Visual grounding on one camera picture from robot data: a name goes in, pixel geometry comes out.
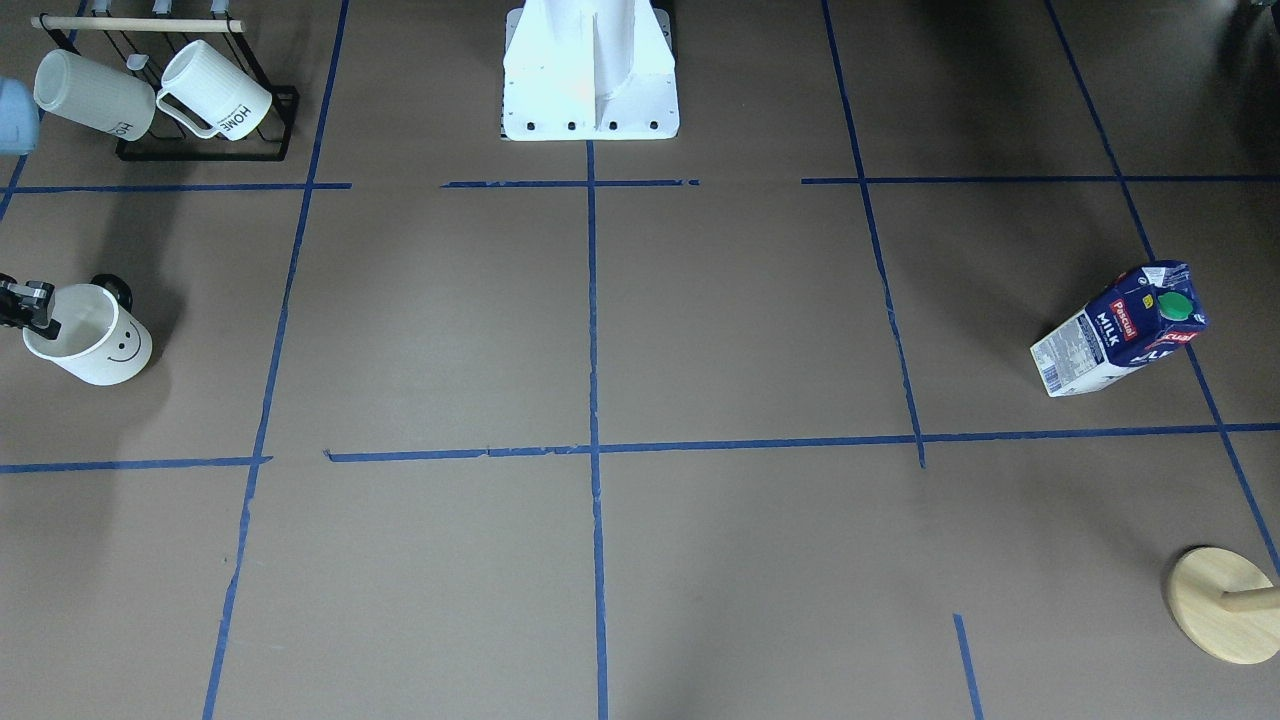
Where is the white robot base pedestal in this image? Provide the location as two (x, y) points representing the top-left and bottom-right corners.
(500, 1), (681, 142)

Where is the blue white milk carton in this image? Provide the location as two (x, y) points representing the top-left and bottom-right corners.
(1030, 260), (1210, 397)

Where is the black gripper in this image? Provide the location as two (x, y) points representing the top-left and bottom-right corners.
(1, 275), (61, 341)

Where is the white smiley face cup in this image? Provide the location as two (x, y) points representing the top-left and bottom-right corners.
(22, 274), (154, 386)

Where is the white ribbed HOME mug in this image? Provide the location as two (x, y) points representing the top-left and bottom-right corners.
(155, 40), (273, 141)

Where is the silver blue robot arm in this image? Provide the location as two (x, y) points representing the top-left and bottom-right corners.
(1, 76), (61, 341)

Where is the black wire mug rack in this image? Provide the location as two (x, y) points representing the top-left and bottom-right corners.
(31, 1), (300, 161)

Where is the wooden round stand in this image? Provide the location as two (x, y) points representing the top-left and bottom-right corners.
(1164, 546), (1279, 665)

